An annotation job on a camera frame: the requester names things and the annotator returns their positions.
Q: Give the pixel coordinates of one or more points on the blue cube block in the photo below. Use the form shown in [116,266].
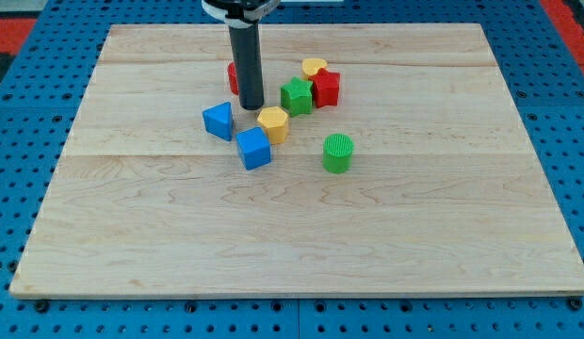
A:
[253,148]

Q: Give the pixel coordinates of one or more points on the yellow heart block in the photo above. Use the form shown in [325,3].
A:
[311,66]

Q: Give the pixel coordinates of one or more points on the green cylinder block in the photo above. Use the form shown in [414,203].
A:
[337,153]

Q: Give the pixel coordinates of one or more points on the blue triangle block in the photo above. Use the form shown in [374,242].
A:
[218,121]

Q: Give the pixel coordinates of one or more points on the wooden board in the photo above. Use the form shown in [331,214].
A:
[444,197]

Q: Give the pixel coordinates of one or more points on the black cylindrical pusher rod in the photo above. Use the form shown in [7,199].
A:
[245,43]

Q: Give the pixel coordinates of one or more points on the red star block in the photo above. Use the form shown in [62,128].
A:
[326,86]

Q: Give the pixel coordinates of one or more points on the green star block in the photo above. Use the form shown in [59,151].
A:
[297,97]

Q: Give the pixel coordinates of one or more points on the red block behind rod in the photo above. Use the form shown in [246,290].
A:
[232,78]

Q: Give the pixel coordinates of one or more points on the yellow hexagon block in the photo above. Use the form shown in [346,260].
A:
[275,123]

